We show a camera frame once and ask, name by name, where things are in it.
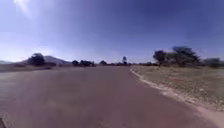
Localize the dark round tree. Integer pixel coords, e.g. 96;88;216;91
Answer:
27;52;46;67

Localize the group of large trees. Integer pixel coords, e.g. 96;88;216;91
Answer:
152;45;202;67

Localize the dark bush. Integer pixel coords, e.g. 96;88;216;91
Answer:
203;57;224;69

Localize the row of low bushes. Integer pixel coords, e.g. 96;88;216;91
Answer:
71;59;109;67

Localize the dry grass field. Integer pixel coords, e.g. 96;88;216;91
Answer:
130;64;224;112

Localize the reddish grey asphalt road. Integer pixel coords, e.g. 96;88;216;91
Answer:
0;65;219;128

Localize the pale sandy road verge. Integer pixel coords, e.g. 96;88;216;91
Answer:
129;67;224;128

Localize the dry ground strip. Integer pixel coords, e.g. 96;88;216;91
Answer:
0;63;73;74

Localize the tall thin tree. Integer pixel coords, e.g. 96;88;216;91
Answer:
122;55;128;66

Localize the distant hill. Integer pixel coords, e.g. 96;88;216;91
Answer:
16;55;72;65

